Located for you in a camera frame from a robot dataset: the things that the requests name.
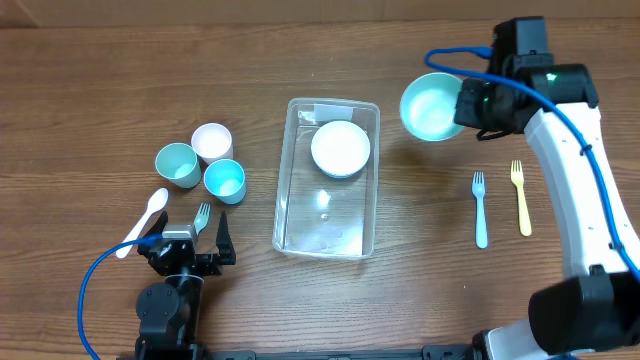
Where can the light blue plastic fork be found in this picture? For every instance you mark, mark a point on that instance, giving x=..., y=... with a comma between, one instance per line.
x=479, y=191

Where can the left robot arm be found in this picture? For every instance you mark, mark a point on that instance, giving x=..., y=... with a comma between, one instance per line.
x=169, y=310

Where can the blue cup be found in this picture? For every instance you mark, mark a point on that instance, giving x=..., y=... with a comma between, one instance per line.
x=226, y=180

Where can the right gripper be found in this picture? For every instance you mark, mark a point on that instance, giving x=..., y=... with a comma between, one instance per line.
x=465, y=116

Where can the teal bowl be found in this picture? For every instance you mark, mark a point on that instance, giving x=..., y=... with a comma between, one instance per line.
x=428, y=106
x=342, y=174

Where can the pink white cup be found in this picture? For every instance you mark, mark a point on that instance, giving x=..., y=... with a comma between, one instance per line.
x=212, y=142

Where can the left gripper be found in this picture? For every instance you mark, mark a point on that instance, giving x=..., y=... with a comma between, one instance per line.
x=209, y=261

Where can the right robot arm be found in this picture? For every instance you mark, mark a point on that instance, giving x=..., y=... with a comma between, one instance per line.
x=596, y=306

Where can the white plastic spoon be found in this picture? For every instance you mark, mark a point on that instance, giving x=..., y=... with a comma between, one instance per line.
x=156, y=203

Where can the green plastic fork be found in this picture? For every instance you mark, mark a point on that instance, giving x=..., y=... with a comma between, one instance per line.
x=202, y=217

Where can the green cup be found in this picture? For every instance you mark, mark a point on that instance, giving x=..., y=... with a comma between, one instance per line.
x=179, y=164

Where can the white pink bowl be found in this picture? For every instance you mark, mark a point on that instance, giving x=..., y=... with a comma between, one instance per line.
x=340, y=145

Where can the clear plastic container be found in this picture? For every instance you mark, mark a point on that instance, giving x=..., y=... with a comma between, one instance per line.
x=317, y=215

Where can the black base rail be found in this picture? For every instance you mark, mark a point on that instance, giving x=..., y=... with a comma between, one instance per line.
x=429, y=352

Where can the yellow plastic fork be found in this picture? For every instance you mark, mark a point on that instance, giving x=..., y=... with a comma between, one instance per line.
x=517, y=179

